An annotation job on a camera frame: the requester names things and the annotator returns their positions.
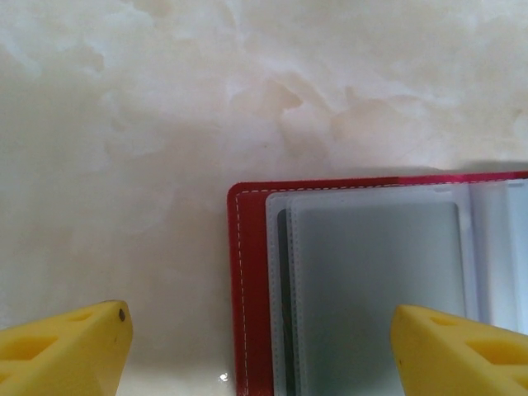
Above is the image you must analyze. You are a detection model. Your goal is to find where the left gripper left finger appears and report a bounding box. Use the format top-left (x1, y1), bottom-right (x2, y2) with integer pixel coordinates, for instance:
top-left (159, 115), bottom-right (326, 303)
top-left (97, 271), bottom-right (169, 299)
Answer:
top-left (0, 299), bottom-right (134, 396)

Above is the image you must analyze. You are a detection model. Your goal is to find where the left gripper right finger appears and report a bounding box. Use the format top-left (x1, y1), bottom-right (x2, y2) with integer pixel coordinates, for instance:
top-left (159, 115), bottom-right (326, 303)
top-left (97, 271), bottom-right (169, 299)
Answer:
top-left (389, 304), bottom-right (528, 396)

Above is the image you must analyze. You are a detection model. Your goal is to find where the red card holder wallet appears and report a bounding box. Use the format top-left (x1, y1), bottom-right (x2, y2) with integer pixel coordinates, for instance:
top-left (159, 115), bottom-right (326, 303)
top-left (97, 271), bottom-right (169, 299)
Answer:
top-left (226, 170), bottom-right (528, 396)

